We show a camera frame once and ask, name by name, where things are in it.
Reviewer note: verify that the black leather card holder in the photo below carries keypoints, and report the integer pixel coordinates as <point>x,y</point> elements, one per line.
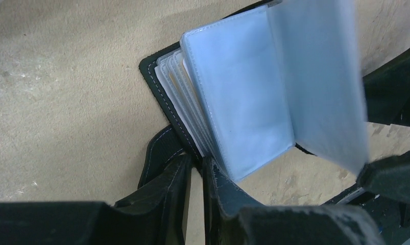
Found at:
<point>247,88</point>

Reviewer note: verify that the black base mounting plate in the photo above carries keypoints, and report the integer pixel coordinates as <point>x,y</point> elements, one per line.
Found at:
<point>392,217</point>

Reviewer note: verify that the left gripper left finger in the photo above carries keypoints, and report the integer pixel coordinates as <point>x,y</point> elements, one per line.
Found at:
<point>153,214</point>

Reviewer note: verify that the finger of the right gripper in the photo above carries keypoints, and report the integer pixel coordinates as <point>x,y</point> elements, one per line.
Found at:
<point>387,91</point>
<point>388,177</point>

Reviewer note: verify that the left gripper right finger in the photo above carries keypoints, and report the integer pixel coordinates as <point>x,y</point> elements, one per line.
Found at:
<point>234,217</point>

